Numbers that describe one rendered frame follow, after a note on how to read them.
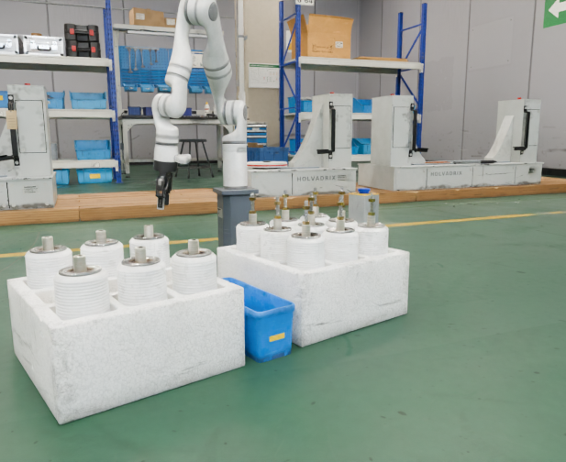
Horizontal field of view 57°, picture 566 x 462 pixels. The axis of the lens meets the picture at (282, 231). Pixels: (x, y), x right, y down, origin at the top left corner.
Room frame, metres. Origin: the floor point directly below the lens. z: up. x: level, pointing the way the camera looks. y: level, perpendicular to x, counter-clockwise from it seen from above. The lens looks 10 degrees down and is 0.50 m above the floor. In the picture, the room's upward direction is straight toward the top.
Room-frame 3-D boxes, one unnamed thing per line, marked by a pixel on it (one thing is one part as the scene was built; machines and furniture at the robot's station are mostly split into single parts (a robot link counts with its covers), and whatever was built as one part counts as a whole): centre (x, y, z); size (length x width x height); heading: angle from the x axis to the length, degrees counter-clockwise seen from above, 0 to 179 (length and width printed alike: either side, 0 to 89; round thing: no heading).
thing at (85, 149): (5.90, 2.14, 0.36); 0.50 x 0.38 x 0.21; 21
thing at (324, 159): (3.94, -0.07, 0.45); 0.82 x 0.57 x 0.74; 111
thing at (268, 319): (1.22, 0.10, 0.06); 0.30 x 0.11 x 0.12; 36
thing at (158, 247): (1.27, 0.33, 0.16); 0.10 x 0.10 x 0.18
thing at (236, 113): (1.99, 0.18, 0.54); 0.09 x 0.09 x 0.17; 79
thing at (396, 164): (4.48, -1.45, 0.45); 1.51 x 0.57 x 0.74; 111
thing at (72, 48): (5.85, 2.15, 1.41); 0.42 x 0.35 x 0.17; 23
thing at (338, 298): (1.44, -0.08, 0.09); 0.39 x 0.39 x 0.18; 38
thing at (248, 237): (1.46, 0.08, 0.16); 0.10 x 0.10 x 0.18
